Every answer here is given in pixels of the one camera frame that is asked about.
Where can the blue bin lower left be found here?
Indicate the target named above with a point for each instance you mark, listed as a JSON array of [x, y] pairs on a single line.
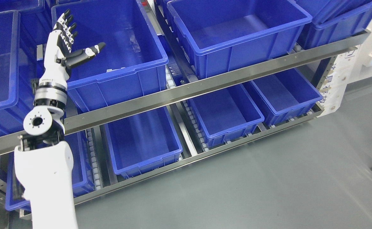
[[82, 178]]

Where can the blue bin lower middle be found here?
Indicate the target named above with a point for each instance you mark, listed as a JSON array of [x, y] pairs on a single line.
[[142, 143]]

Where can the blue bin upper left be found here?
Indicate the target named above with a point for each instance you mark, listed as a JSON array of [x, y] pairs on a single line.
[[18, 66]]

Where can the blue bin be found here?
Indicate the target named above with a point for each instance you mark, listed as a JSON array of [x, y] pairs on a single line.
[[18, 66], [131, 65], [283, 95], [219, 36], [82, 178], [225, 115], [142, 143]]

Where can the blue bin top right corner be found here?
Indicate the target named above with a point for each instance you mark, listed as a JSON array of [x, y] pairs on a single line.
[[333, 20]]

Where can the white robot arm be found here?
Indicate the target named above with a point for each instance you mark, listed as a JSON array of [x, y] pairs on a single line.
[[43, 161]]

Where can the blue bin upper right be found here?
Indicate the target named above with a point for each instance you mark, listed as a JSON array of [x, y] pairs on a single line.
[[219, 36]]

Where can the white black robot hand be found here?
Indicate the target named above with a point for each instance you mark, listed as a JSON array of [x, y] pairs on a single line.
[[59, 58]]

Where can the blue bin lower centre right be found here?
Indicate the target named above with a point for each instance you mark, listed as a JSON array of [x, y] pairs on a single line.
[[225, 115]]

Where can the steel shelf rack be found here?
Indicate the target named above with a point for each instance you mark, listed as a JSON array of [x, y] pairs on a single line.
[[182, 84]]

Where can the white perforated panel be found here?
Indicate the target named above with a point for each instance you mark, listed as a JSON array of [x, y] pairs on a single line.
[[335, 83]]

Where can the blue bin upper middle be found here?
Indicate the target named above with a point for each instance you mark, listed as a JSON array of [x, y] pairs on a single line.
[[131, 65]]

